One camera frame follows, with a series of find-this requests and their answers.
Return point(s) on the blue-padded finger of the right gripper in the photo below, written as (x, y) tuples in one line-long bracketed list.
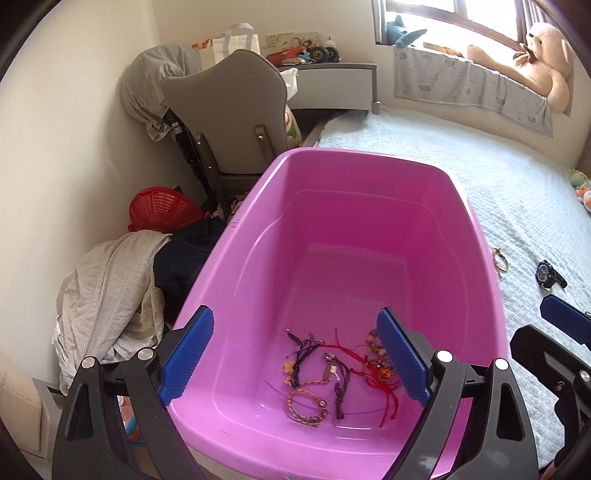
[(567, 318)]

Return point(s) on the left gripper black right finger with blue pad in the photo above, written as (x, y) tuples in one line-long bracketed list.
[(497, 441)]

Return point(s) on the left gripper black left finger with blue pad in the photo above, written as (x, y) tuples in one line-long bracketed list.
[(91, 441)]

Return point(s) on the black wrist watch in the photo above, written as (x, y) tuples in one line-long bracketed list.
[(547, 276)]

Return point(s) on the yellow flower charm keychain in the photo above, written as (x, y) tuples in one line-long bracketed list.
[(291, 374)]

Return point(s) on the orange and blue basket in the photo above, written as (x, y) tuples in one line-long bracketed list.
[(130, 424)]

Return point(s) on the small duck plush toy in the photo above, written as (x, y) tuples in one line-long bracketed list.
[(584, 195)]

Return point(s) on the green plush toy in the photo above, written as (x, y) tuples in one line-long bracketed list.
[(579, 179)]

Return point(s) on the beige crumpled blanket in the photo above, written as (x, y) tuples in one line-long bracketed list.
[(109, 307)]

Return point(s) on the dark navy jeans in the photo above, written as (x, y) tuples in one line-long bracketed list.
[(178, 263)]

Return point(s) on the pink plastic tub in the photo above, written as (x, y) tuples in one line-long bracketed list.
[(326, 240)]

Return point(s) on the red plastic basket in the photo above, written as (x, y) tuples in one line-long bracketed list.
[(162, 209)]

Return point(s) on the beige teddy bear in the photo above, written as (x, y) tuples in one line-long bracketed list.
[(544, 64)]

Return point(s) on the grey window seat blanket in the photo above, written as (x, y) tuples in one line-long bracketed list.
[(438, 78)]

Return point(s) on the blue shark plush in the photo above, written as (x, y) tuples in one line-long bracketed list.
[(398, 35)]

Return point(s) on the grey curved desk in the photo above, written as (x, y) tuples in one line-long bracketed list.
[(337, 86)]

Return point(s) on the grey cloth on chair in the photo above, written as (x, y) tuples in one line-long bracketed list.
[(140, 92)]

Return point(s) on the black toy car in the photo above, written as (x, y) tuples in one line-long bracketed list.
[(327, 54)]

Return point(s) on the grey curtain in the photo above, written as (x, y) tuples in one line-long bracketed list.
[(379, 11)]

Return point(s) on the grey chair backrest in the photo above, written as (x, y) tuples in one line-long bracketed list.
[(238, 105)]

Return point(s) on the white paper bag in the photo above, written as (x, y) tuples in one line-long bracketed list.
[(238, 37)]

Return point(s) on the window with dark frame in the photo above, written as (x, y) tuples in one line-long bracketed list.
[(502, 21)]

